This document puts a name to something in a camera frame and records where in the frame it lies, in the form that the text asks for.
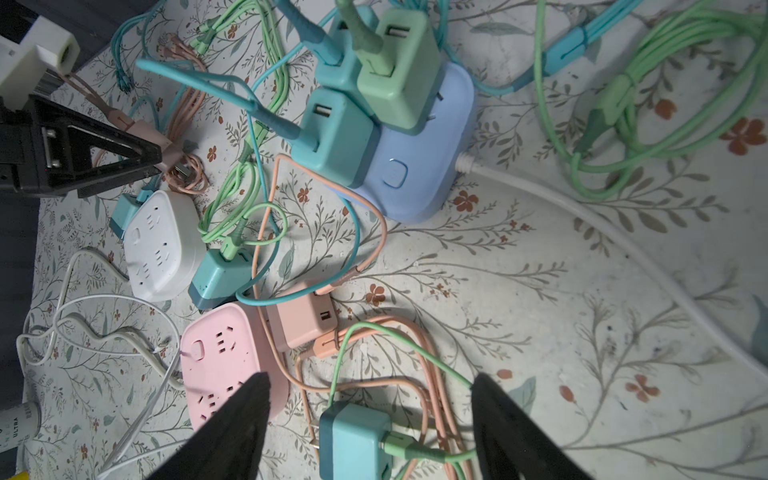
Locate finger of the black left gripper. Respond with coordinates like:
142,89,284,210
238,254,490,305
1,95,162,198

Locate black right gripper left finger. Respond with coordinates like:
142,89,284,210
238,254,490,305
150,373,270,479

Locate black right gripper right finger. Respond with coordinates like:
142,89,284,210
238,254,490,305
471,373,589,480

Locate pink power strip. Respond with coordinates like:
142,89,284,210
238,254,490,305
180,302,289,431

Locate teal USB charger cube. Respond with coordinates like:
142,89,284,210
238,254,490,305
319,401,393,480

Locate pink USB charger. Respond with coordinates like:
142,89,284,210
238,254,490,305
127,120,184,174
266,292,338,352

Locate white power strip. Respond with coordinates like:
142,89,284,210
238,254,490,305
123,190,206,303

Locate dark teal two-tone charger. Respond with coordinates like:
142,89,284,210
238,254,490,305
109,189,154,240

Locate blue power strip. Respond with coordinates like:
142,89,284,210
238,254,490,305
354,63,476,225

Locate teal USB charger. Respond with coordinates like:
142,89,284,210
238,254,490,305
291,87,381,189

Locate green USB charger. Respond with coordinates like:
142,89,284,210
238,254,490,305
357,8,443,135

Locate green cable on teal charger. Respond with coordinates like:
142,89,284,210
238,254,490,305
326,320,481,480

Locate pink USB cable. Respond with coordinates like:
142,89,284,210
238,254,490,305
250,152,481,480

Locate white power cord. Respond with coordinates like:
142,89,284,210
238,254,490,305
454,152,768,382

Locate teal multi-head cable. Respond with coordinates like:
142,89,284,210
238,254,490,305
437,0,646,97

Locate green USB cable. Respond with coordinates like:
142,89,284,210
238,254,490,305
532,0,768,202

